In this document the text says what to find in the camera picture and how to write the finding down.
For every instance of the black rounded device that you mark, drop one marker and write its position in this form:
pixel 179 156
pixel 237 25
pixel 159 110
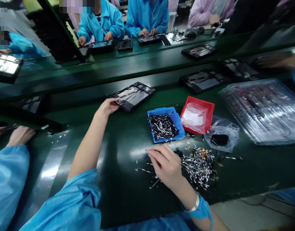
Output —
pixel 194 31

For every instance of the clear bag of white sheets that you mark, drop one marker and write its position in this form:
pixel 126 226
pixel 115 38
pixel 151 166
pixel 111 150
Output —
pixel 194 116

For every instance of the stack of black trays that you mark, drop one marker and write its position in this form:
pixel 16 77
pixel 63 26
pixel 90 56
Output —
pixel 50 36

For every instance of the black flat strip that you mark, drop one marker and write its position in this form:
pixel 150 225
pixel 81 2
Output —
pixel 166 40

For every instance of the red plastic bin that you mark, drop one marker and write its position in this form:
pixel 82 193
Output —
pixel 208 108

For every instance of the person's right hand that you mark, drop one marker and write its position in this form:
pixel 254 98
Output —
pixel 169 166

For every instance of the dark green frame post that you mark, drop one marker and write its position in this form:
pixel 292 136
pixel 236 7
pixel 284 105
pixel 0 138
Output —
pixel 62 31

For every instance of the clear bag with black part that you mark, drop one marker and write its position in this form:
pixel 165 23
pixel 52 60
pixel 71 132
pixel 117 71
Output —
pixel 221 134

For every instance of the blue plastic bin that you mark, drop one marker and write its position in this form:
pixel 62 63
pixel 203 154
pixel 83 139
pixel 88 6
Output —
pixel 177 120

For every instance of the person's left hand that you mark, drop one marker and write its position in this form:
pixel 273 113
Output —
pixel 106 107

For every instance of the scattered white paper scraps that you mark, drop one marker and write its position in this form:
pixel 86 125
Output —
pixel 53 134

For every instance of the stack of clear plastic trays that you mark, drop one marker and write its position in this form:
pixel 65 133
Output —
pixel 265 108

